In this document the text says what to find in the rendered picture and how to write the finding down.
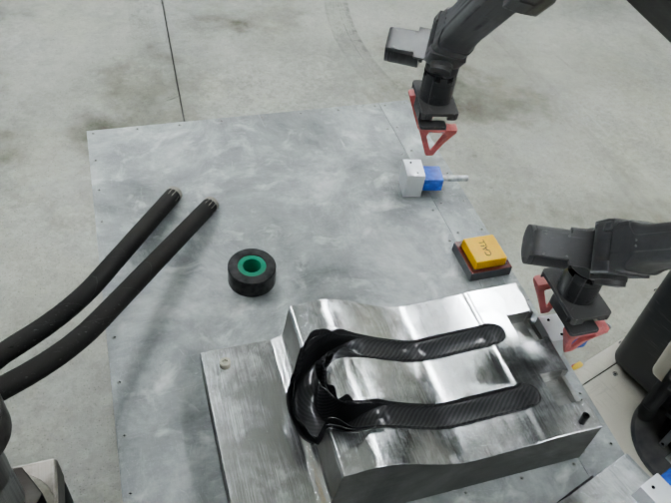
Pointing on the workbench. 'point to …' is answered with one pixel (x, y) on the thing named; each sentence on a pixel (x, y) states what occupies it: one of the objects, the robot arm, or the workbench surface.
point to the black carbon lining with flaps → (388, 416)
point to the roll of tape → (252, 272)
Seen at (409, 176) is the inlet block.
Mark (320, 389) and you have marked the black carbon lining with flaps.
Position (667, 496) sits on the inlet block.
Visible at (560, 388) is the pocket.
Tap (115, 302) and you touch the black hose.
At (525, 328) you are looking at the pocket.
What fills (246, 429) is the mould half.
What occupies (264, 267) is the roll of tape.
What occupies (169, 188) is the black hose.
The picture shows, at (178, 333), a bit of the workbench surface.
